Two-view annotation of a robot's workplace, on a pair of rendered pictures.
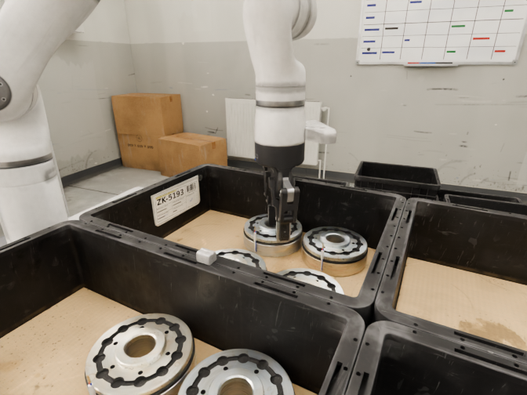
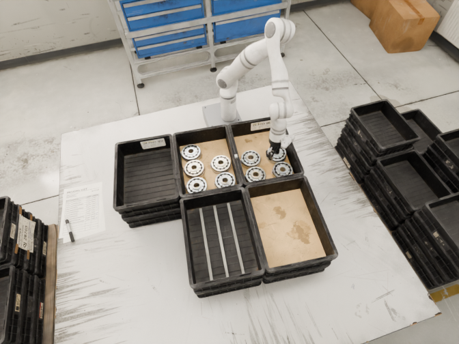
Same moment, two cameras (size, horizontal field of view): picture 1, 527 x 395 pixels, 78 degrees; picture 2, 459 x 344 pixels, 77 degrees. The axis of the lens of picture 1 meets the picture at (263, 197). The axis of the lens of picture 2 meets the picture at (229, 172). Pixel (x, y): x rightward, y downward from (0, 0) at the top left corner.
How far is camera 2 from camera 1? 1.15 m
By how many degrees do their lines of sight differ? 52
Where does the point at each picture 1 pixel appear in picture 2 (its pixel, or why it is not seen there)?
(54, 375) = (210, 156)
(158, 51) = not seen: outside the picture
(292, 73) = (275, 127)
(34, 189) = (227, 104)
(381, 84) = not seen: outside the picture
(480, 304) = (290, 209)
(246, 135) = not seen: outside the picture
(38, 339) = (211, 147)
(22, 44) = (231, 77)
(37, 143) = (231, 93)
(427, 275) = (294, 195)
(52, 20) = (238, 74)
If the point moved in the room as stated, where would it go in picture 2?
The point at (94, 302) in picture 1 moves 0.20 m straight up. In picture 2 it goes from (224, 145) to (223, 119)
